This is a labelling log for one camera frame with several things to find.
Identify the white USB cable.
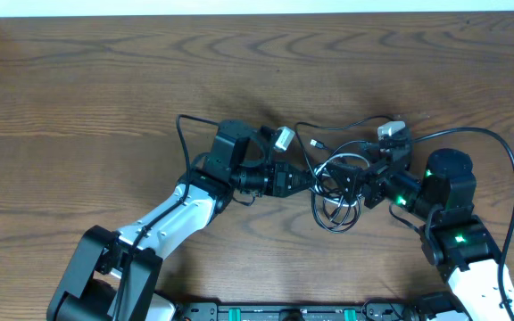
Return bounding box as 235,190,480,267
310,153,370,209

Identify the black USB cable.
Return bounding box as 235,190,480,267
293,114,394,235

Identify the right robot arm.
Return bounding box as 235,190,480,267
320,149,514,320

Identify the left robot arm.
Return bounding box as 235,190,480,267
46,120,311,320

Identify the right camera cable black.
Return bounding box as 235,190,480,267
379,127,514,321

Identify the camera cable black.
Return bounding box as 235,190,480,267
112,114,285,321
379,127,514,321

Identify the left camera cable black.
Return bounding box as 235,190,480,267
112,114,285,321

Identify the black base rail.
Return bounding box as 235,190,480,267
167,292,468,321

